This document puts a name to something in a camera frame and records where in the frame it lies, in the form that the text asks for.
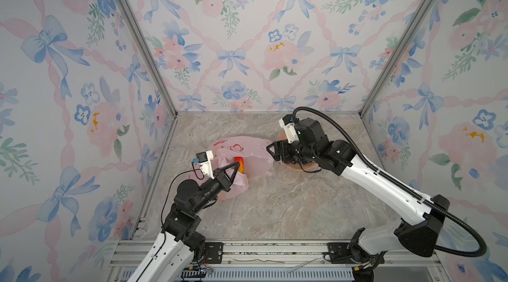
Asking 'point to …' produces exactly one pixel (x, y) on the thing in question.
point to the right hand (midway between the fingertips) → (275, 145)
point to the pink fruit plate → (299, 167)
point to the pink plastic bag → (251, 152)
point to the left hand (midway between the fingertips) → (240, 164)
